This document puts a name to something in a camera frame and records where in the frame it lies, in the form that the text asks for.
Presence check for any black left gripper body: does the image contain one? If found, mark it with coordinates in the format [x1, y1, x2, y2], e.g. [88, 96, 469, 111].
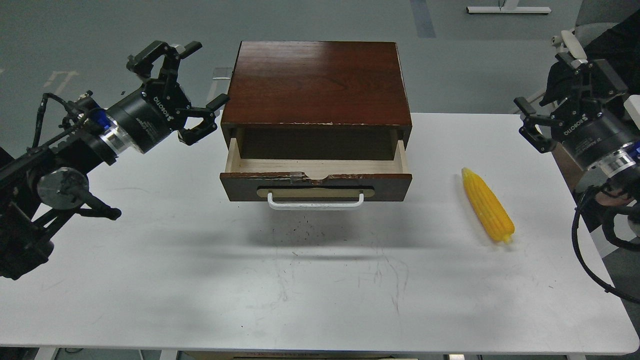
[106, 85, 191, 154]

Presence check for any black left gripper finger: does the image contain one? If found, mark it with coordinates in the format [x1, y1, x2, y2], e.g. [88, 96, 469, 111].
[126, 40, 202, 88]
[177, 93, 230, 146]

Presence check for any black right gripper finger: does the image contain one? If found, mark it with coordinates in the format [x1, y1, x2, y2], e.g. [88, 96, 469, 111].
[513, 96, 563, 154]
[546, 51, 629, 105]

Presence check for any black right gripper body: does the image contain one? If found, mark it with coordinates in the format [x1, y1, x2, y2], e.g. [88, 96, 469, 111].
[552, 97, 637, 170]

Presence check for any yellow corn cob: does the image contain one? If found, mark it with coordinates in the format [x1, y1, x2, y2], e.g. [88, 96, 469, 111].
[461, 167, 515, 244]

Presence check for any wooden drawer with white handle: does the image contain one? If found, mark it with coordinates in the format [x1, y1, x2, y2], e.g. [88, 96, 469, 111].
[220, 138, 413, 211]

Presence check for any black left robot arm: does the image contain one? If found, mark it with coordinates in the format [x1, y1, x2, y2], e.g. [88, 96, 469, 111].
[0, 40, 230, 280]

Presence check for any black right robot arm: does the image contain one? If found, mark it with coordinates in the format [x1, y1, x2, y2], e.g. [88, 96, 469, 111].
[514, 52, 639, 200]

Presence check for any person in black clothes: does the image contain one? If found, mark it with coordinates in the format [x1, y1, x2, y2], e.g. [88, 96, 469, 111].
[584, 10, 640, 95]

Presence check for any grey office chair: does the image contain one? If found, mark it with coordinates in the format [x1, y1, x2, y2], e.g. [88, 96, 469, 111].
[551, 0, 640, 60]

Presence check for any dark wooden cabinet box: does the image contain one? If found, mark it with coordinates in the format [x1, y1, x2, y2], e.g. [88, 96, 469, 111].
[221, 41, 412, 160]

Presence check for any white table base bar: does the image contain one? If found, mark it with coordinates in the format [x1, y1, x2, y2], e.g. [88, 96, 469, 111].
[465, 0, 553, 15]

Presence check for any black cable right side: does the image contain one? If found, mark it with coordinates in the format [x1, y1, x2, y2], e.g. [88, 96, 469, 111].
[571, 187, 640, 305]

